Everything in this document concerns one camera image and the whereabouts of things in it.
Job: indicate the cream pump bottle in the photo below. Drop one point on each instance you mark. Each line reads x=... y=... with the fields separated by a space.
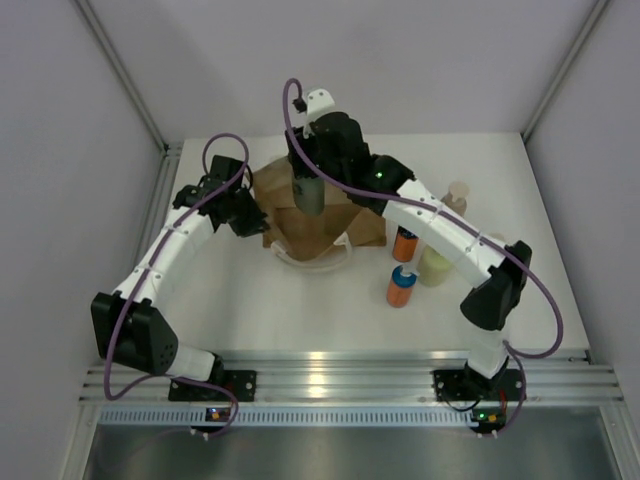
x=497 y=236

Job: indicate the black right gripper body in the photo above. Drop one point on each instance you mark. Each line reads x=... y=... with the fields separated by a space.
x=309 y=150

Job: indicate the aluminium mounting rail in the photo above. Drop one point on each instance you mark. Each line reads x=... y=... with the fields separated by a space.
x=406 y=378

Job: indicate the beige round pump bottle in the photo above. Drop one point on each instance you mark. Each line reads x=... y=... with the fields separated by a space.
x=456 y=197

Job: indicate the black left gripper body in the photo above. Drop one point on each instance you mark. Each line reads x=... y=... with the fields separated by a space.
x=245 y=215

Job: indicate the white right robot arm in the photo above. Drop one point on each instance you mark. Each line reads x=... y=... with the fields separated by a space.
x=496 y=272

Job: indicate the right aluminium frame post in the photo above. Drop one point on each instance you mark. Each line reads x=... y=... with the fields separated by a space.
x=570 y=57

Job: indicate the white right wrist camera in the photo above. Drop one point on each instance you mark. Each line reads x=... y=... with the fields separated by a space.
x=319 y=102

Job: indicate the perforated grey cable duct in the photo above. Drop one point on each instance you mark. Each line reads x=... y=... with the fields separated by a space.
x=201 y=416

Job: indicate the orange bottle blue cap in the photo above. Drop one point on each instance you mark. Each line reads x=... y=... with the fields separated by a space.
x=400 y=288

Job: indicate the yellow-green pump bottle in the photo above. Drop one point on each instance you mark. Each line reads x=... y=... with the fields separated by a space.
x=433 y=268

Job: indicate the aluminium frame post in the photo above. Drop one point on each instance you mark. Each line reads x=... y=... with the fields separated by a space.
x=570 y=57
x=111 y=55

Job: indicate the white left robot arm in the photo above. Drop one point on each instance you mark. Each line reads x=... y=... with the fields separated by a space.
x=129 y=324

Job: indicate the left aluminium frame post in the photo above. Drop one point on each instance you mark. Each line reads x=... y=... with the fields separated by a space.
x=111 y=55

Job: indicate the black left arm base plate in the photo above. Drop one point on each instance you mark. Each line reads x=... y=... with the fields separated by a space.
x=241 y=384

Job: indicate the olive bottle beige cap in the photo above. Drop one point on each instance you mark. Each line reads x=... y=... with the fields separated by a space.
x=309 y=195

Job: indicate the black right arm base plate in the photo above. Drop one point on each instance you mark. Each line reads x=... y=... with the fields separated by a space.
x=467 y=386

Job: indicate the orange bottle dark cap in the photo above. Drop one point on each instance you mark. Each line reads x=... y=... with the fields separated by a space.
x=405 y=245

